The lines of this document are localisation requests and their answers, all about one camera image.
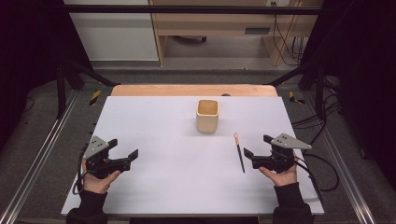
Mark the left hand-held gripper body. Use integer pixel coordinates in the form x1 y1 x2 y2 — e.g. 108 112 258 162
82 135 132 180

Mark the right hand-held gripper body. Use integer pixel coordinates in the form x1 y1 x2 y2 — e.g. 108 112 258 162
251 133 313 174

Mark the black pencil with orange end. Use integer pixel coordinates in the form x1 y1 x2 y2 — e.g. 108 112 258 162
233 133 247 174

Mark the beige square pen holder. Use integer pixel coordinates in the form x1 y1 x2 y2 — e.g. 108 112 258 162
195 99 220 134

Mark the person's right hand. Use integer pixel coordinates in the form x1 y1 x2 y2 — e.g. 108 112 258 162
258 151 299 188

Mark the person's left hand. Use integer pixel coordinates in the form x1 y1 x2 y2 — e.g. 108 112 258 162
81 160 122 194

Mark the white paper sheet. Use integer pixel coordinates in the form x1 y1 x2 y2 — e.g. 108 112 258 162
61 95 325 217

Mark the yellow black tape marker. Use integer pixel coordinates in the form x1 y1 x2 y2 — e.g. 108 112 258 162
89 90 103 106
288 91 306 105

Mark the wooden table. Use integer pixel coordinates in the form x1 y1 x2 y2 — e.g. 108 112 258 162
110 84 278 98

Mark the white cabinet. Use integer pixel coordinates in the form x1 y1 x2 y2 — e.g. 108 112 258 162
63 0 160 62

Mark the black curtain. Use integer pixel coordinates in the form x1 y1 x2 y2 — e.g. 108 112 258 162
300 0 396 189
0 0 92 151

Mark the light wooden desk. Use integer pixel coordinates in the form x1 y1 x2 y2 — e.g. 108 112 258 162
148 0 323 67

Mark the left hand-held gripper black cable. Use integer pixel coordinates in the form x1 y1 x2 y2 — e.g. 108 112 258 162
72 144 90 196

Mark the hand-held gripper black cable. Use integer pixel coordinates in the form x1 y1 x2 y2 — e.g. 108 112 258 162
293 154 323 201
72 144 90 196

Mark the right hand-held gripper black cable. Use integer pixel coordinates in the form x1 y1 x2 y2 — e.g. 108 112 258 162
293 154 323 201

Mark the black floor cable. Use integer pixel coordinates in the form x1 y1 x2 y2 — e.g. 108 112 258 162
291 92 341 192

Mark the aluminium floor rail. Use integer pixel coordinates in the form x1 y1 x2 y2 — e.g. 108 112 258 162
0 90 79 224
303 92 378 224

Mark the black metal frame stand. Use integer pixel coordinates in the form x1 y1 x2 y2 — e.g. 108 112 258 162
55 58 119 119
268 58 327 121

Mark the bundle of black desk cables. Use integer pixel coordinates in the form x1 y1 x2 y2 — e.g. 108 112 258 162
272 1 305 66

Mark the black horizontal frame bar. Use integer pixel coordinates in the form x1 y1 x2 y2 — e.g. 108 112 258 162
63 4 323 16

